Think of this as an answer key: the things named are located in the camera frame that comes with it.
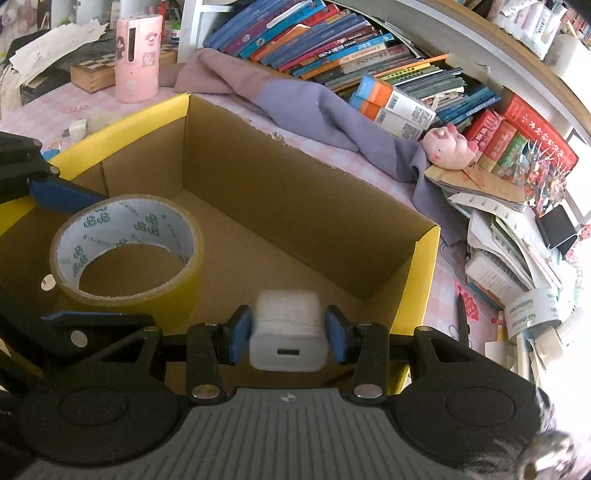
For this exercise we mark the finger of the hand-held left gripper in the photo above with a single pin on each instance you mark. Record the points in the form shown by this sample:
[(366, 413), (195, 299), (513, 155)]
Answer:
[(92, 319), (60, 194)]

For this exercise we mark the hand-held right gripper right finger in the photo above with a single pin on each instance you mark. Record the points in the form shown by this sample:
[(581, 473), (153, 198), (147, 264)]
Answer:
[(335, 337)]

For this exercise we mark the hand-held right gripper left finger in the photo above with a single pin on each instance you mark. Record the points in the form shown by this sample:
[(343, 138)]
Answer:
[(240, 334)]

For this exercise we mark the white charger adapter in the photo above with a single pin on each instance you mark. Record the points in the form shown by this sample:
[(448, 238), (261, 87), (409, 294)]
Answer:
[(286, 325)]

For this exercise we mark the yellow packing tape roll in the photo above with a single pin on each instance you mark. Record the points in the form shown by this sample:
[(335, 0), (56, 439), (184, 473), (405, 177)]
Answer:
[(184, 295)]

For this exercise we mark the yellow cardboard box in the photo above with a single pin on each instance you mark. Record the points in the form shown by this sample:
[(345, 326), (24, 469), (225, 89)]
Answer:
[(277, 207)]

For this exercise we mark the pink cylindrical container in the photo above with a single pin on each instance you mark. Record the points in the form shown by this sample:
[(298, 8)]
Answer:
[(138, 78)]

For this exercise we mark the small beige block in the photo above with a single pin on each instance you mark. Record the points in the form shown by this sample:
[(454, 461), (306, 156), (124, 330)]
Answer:
[(78, 129)]

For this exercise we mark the wooden box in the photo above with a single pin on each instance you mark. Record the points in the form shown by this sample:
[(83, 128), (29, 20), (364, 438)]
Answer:
[(92, 76)]

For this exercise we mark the black pen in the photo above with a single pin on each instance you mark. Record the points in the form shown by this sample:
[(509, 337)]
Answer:
[(463, 318)]

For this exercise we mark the white crumpled paper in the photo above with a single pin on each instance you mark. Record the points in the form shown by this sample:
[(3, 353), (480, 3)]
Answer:
[(55, 46)]

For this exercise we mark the messy stack of papers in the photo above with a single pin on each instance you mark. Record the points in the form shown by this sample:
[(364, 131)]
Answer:
[(508, 249)]

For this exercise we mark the white printed paper roll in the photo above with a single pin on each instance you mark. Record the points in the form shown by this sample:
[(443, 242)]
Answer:
[(531, 314)]

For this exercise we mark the brown paper envelope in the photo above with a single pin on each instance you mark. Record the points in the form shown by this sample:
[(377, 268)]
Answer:
[(480, 184)]

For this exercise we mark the white bookshelf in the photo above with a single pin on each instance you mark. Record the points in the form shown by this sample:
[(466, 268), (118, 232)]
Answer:
[(194, 27)]

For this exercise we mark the pink plush pig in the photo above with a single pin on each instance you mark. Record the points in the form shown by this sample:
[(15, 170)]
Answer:
[(445, 147)]

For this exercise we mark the purple cloth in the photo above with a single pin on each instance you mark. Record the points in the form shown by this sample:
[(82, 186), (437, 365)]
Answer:
[(314, 110)]

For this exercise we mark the grey fluffy sleeve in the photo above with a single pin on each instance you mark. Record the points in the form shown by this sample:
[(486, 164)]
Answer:
[(558, 415)]

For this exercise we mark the black box device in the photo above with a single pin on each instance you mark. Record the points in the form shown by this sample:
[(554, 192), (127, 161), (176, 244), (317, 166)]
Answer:
[(556, 226)]

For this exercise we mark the small red book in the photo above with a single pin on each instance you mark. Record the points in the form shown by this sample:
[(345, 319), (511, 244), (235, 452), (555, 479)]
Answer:
[(482, 129)]

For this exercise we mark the colourful illustrated book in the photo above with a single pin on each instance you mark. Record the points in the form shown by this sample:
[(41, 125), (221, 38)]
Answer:
[(535, 175)]

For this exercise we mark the large red book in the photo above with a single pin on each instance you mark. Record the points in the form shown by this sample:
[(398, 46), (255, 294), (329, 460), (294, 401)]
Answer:
[(540, 129)]

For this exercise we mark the row of colourful books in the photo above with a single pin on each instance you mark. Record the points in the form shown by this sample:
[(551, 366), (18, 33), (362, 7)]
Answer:
[(323, 41)]

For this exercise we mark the white storage box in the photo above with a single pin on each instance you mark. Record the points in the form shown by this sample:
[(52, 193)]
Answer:
[(570, 57)]

